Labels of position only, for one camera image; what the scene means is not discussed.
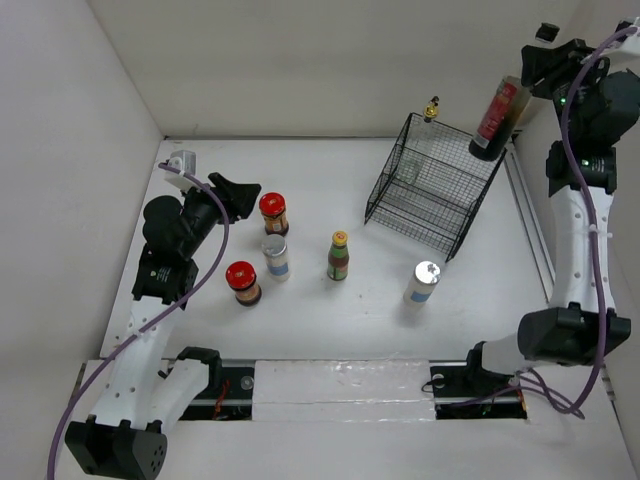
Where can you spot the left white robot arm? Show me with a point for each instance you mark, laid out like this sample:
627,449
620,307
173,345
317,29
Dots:
125,434

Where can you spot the black wire rack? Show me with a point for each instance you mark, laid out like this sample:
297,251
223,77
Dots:
439,209

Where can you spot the red lid jar front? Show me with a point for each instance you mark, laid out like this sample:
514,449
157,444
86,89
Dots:
241,277

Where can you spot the dark soy sauce bottle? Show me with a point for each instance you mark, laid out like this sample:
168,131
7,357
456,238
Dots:
500,119

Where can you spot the red lid jar back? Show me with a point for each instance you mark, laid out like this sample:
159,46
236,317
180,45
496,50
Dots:
272,206

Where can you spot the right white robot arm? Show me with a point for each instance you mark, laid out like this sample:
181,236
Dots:
580,325

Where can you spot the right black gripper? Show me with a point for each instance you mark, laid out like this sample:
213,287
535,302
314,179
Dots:
554,63

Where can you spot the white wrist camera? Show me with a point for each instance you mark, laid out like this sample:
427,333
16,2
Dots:
181,162
628,44

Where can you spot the silver lid shaker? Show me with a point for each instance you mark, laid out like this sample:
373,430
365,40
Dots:
275,252
425,278

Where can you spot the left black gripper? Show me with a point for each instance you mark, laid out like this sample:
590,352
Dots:
238,196

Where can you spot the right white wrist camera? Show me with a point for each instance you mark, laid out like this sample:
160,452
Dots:
628,44

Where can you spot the clear glass oil bottle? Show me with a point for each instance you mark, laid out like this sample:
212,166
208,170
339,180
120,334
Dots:
418,141

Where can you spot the red lid jar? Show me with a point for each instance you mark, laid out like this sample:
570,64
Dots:
241,277
272,206

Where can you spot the green label sauce bottle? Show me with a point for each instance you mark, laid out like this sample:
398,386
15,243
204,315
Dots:
338,257

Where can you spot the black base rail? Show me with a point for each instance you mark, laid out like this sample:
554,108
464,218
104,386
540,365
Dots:
233,400

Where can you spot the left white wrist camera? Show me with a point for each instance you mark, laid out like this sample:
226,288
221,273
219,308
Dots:
181,162

